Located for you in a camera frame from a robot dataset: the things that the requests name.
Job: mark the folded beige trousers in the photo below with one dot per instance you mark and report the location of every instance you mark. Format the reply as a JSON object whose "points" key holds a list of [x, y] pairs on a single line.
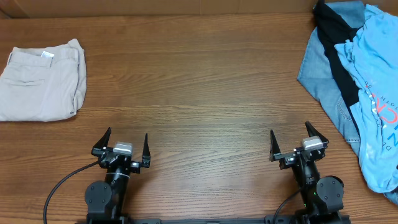
{"points": [[47, 84]]}

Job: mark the blue denim garment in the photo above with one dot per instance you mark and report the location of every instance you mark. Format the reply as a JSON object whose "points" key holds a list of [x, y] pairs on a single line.
{"points": [[322, 74]]}

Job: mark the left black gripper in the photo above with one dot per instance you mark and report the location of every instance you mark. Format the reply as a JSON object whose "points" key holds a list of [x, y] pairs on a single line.
{"points": [[134, 167]]}

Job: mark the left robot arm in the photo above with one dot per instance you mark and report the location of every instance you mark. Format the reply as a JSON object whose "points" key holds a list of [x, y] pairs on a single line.
{"points": [[105, 198]]}

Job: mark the light blue printed t-shirt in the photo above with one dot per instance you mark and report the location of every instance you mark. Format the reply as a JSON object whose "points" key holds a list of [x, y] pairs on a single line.
{"points": [[371, 60]]}

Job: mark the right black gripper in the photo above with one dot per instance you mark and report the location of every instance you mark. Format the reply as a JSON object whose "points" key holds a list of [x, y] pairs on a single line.
{"points": [[288, 158]]}

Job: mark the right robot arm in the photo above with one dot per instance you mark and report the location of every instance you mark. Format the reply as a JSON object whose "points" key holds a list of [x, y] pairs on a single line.
{"points": [[322, 196]]}

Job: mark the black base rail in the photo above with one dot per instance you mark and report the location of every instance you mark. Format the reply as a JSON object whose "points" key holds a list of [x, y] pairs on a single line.
{"points": [[211, 221]]}

